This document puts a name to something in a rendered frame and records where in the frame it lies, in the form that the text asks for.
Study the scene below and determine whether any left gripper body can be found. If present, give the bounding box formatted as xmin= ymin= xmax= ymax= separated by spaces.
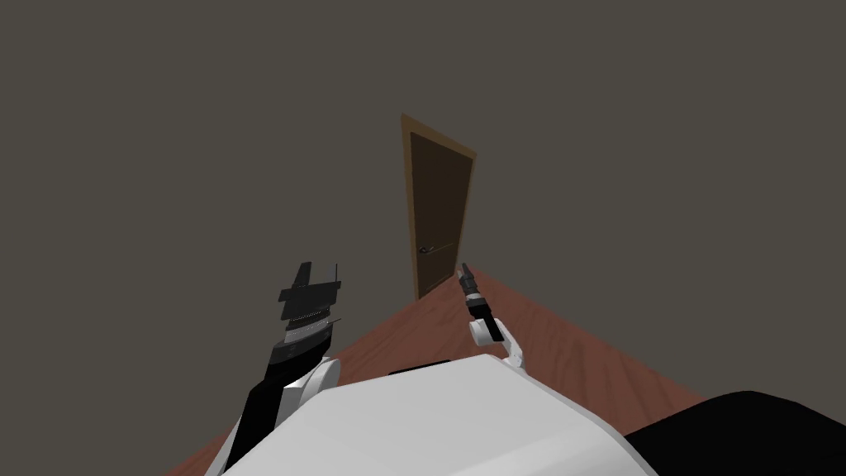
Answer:
xmin=277 ymin=280 xmax=343 ymax=323

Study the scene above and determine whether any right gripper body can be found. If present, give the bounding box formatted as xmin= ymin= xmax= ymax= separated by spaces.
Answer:
xmin=457 ymin=262 xmax=480 ymax=300

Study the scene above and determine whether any dark brown door leaf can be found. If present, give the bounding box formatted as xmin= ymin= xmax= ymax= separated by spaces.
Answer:
xmin=409 ymin=131 xmax=475 ymax=300

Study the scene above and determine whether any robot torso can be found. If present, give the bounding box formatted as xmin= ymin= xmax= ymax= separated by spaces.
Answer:
xmin=203 ymin=353 xmax=657 ymax=476

